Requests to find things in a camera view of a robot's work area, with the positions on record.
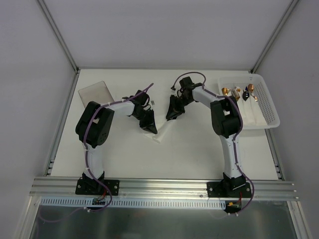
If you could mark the copper spoon in basket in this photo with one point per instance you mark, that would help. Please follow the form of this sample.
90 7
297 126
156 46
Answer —
250 89

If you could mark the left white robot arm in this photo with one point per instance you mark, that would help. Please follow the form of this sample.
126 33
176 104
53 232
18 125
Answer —
93 130

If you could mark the rolled napkin with black spoon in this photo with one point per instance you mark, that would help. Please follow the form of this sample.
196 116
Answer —
248 109

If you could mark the white slotted cable duct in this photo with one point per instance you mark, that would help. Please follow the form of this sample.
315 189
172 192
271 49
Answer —
134 203

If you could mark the white perforated plastic basket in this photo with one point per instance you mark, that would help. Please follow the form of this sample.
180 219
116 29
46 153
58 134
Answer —
255 103

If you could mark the aluminium mounting rail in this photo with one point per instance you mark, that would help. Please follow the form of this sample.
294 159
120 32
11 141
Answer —
274 190

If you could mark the smoky transparent plastic container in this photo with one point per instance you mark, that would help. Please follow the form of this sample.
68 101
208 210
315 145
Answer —
97 92

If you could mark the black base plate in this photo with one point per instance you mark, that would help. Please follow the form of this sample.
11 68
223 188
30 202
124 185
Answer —
222 190
87 186

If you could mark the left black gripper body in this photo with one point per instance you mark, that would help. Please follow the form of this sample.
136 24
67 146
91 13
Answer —
146 117

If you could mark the rolled napkin with copper spoon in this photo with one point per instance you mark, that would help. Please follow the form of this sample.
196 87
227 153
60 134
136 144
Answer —
226 92

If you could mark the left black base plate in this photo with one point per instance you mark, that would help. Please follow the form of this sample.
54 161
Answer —
87 186

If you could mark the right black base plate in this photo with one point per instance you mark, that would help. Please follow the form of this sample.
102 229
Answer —
222 190

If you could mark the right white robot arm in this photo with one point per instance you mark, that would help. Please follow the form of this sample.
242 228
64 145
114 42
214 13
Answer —
227 123

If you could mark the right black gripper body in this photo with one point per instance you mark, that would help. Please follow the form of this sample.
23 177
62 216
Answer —
176 103

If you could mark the white paper napkin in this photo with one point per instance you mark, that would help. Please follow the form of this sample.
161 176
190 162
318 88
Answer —
164 127

